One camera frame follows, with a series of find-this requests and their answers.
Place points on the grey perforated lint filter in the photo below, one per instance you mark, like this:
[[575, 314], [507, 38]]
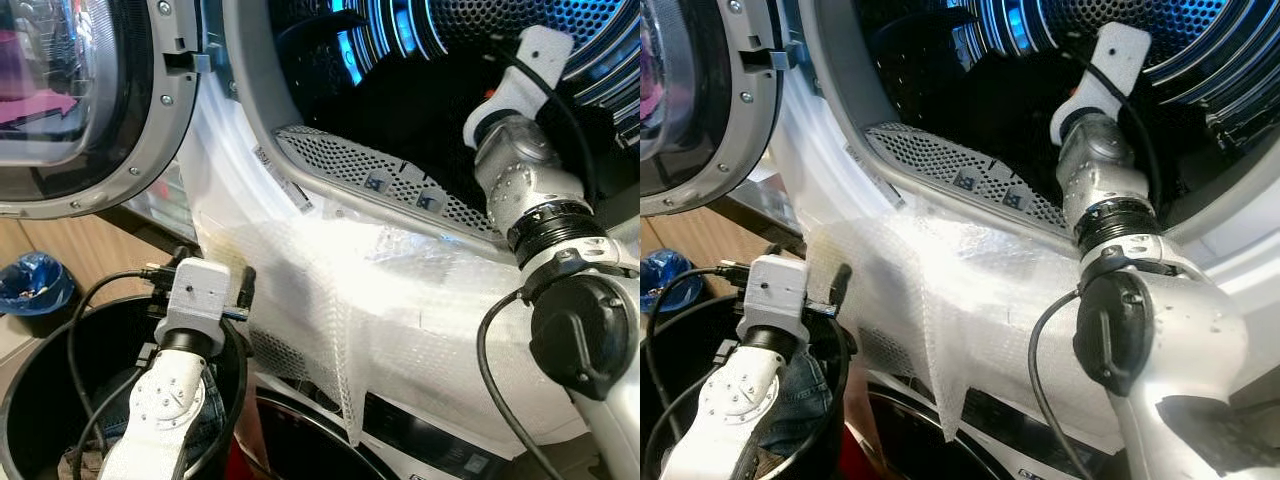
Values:
[[930, 155], [350, 160]]

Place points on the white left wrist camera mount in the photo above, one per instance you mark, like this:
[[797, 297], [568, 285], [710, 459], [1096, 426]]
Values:
[[195, 295], [775, 295]]

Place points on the black clothes pile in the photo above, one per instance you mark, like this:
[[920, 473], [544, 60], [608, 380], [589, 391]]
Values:
[[1000, 120], [420, 120]]

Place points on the dark round washer door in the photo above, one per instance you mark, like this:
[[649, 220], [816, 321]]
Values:
[[920, 440], [300, 450]]

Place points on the wooden cabinet with black top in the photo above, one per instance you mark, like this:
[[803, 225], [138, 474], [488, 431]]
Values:
[[100, 245], [720, 235]]

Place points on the white barcode label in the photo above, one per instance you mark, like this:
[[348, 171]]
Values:
[[280, 178], [872, 172]]

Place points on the red plastic stool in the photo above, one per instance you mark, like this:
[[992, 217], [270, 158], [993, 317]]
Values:
[[855, 460], [240, 462]]

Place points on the blue denim jeans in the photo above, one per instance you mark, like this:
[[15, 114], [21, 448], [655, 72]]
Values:
[[210, 400], [805, 390]]

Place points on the beige knitted cloth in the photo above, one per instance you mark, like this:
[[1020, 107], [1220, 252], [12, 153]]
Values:
[[765, 465], [85, 462]]

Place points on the white washing machine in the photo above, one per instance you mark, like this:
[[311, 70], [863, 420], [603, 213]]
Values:
[[420, 425], [1020, 425]]

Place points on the black bin with blue bag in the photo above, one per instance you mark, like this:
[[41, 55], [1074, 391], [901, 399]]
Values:
[[35, 290], [670, 280]]

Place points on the round grey dryer door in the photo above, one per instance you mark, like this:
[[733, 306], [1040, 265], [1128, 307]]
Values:
[[170, 130], [745, 130]]

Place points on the black round laundry bucket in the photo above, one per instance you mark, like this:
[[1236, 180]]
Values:
[[40, 400], [690, 350]]

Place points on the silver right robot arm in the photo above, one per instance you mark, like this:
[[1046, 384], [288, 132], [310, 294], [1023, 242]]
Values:
[[1190, 340], [520, 180]]

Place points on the white front-load dryer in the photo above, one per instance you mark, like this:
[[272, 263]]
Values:
[[830, 90], [250, 90]]

